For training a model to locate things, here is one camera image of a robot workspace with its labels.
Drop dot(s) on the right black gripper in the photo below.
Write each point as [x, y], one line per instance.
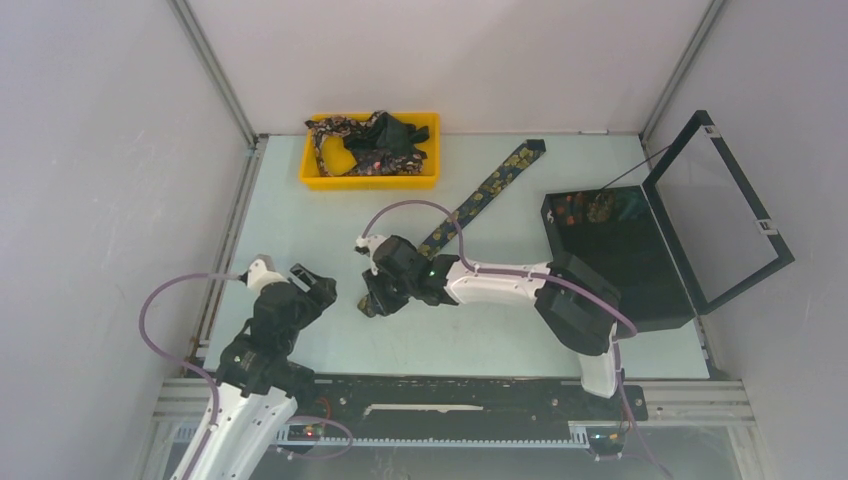
[380, 302]

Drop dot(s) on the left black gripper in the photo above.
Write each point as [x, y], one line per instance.
[322, 287]

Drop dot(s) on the navy gold floral tie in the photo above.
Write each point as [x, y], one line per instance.
[490, 189]

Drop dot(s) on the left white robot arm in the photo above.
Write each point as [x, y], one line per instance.
[256, 386]

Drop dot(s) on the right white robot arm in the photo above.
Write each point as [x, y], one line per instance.
[578, 305]

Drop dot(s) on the rolled ties in box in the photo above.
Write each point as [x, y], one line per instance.
[584, 207]

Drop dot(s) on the black pink floral tie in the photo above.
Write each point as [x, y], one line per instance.
[367, 162]

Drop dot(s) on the dark green tie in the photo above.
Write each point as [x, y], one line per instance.
[383, 131]

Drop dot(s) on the black storage box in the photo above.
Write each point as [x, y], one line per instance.
[631, 254]

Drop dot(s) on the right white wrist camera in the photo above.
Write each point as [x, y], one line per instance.
[367, 246]

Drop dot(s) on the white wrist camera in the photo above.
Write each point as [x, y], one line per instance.
[367, 246]
[261, 273]

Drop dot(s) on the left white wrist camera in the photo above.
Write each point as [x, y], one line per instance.
[261, 273]

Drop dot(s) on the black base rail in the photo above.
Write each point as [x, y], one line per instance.
[453, 409]

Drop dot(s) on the black box lid frame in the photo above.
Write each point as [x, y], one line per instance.
[719, 233]

